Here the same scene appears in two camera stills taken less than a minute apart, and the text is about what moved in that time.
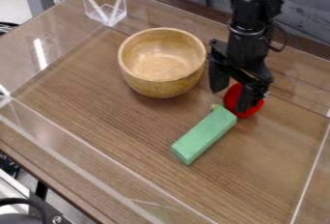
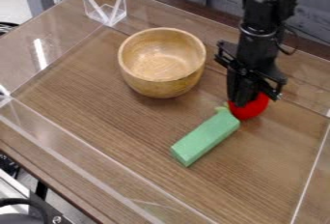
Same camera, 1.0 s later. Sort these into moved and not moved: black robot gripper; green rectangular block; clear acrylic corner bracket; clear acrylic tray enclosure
Moved: black robot gripper
Not moved: clear acrylic corner bracket; green rectangular block; clear acrylic tray enclosure
